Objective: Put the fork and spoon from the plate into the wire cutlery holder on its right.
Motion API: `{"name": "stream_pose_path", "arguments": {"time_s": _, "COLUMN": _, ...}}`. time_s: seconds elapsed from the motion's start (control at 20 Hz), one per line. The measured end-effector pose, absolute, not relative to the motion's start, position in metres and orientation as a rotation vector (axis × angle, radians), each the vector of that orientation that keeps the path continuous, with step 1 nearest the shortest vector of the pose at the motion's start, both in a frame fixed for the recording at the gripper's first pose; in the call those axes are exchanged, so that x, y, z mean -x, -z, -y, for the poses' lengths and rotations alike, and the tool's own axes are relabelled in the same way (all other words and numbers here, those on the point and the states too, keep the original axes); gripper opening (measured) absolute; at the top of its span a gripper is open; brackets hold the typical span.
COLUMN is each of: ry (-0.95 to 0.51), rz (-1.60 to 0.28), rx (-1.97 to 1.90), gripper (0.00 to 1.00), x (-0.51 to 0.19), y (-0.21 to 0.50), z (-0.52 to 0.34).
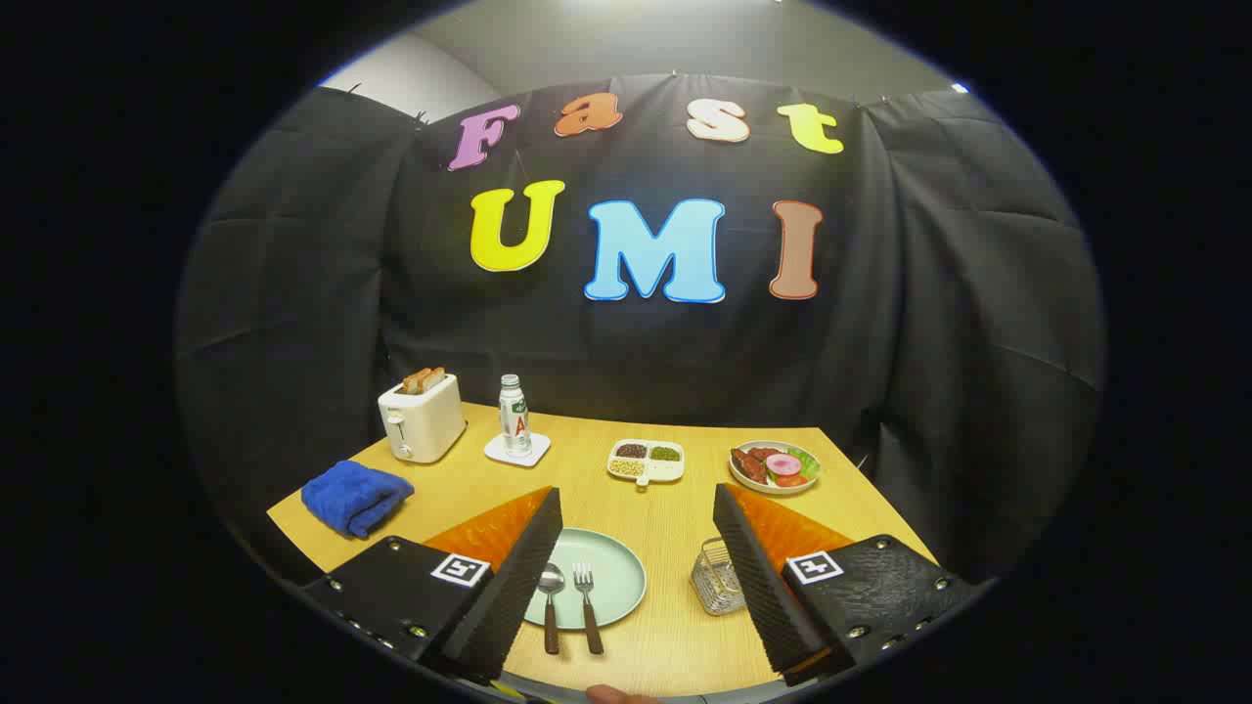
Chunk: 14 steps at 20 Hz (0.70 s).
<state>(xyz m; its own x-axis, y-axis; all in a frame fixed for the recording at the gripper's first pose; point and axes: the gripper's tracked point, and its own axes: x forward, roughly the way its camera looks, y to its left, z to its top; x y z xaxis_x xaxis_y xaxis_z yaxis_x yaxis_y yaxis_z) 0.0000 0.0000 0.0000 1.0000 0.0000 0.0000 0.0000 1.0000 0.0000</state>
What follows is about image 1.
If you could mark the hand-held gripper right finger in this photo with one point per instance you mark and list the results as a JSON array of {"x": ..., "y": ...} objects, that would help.
[{"x": 763, "y": 587}]

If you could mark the small brown sausage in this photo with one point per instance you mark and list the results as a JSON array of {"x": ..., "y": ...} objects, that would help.
[{"x": 764, "y": 453}]

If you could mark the green beans pile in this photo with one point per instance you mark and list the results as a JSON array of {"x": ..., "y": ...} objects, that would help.
[{"x": 666, "y": 453}]

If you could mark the white toaster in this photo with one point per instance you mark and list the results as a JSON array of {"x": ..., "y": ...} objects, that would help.
[{"x": 430, "y": 420}]

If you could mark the dark red beans pile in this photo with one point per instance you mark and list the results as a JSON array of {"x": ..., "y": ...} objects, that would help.
[{"x": 632, "y": 451}]

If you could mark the white square coaster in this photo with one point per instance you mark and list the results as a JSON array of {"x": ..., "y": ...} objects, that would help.
[{"x": 497, "y": 454}]

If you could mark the red tomato slice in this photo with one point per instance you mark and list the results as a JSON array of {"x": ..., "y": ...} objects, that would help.
[{"x": 790, "y": 480}]

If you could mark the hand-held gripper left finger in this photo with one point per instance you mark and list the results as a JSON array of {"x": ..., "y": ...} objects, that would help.
[{"x": 509, "y": 596}]

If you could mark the green lettuce leaf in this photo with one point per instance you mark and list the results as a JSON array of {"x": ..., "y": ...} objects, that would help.
[{"x": 808, "y": 462}]

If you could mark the pink ham slice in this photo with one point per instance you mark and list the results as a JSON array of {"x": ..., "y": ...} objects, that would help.
[{"x": 782, "y": 463}]

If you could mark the brown toast slices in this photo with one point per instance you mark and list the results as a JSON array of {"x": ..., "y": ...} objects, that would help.
[{"x": 424, "y": 380}]

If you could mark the white food plate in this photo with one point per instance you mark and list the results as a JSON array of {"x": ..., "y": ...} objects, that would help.
[{"x": 771, "y": 477}]

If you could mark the white divided dish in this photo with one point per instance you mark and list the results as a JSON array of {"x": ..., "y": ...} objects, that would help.
[{"x": 665, "y": 471}]

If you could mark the large brown sausage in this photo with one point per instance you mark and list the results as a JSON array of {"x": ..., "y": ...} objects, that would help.
[{"x": 747, "y": 465}]

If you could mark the yellow beans pile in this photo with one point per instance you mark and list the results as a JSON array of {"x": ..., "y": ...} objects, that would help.
[{"x": 626, "y": 467}]

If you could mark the clear water bottle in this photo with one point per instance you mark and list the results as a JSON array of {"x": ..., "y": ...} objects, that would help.
[{"x": 514, "y": 420}]

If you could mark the light green plate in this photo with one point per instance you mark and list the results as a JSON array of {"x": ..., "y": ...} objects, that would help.
[{"x": 616, "y": 577}]

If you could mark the blue folded towel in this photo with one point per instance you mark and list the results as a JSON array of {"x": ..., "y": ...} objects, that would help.
[{"x": 352, "y": 494}]

